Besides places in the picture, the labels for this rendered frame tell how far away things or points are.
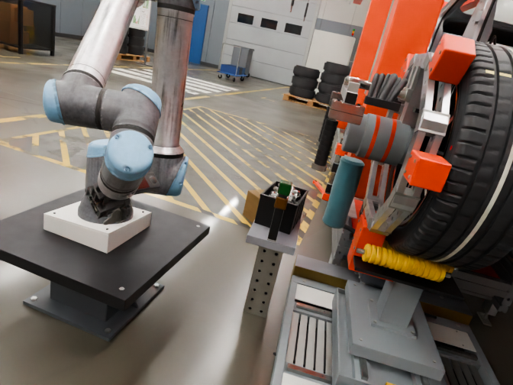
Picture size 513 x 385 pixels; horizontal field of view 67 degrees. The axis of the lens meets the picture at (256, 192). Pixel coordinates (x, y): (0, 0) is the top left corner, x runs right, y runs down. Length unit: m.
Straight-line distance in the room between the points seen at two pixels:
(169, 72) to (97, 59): 0.36
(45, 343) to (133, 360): 0.29
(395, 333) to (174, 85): 1.12
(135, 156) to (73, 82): 0.22
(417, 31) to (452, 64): 0.62
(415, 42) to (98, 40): 1.15
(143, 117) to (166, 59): 0.47
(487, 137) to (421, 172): 0.17
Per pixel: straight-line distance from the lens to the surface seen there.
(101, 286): 1.25
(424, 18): 1.70
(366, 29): 3.61
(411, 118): 1.28
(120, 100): 0.88
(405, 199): 1.07
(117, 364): 1.44
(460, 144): 1.02
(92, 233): 1.40
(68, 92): 0.90
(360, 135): 1.23
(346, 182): 1.40
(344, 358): 1.43
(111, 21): 1.11
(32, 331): 1.57
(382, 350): 1.41
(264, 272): 1.59
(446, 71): 1.10
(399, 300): 1.47
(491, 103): 1.06
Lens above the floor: 1.03
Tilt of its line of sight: 20 degrees down
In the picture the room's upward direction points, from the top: 13 degrees clockwise
